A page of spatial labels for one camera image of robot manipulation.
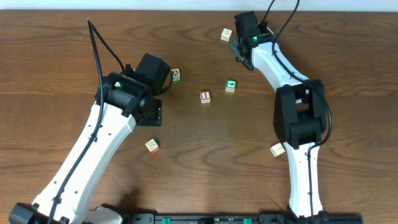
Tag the red letter I block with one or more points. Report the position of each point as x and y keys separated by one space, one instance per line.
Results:
x=205 y=96

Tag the plain wooden block right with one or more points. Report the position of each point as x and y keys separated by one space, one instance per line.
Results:
x=277 y=149

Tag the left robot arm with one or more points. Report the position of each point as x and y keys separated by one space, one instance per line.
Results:
x=123 y=101

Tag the plain wooden block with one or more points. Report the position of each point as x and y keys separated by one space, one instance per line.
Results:
x=277 y=149
x=226 y=35

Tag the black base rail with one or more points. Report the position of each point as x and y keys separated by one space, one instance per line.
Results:
x=262 y=218

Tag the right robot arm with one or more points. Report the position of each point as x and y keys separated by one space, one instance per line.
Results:
x=302 y=117

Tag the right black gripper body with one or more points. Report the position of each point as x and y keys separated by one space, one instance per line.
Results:
x=237 y=50

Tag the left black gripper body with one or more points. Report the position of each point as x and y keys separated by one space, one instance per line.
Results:
x=152 y=115

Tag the plain wooden block top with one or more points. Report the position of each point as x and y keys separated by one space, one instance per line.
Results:
x=226 y=35

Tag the red edged picture block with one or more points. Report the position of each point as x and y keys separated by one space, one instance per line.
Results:
x=153 y=145

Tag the green number 4 block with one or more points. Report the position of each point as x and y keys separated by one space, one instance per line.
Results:
x=230 y=86

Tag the green picture block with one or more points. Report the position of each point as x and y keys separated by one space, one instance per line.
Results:
x=176 y=74

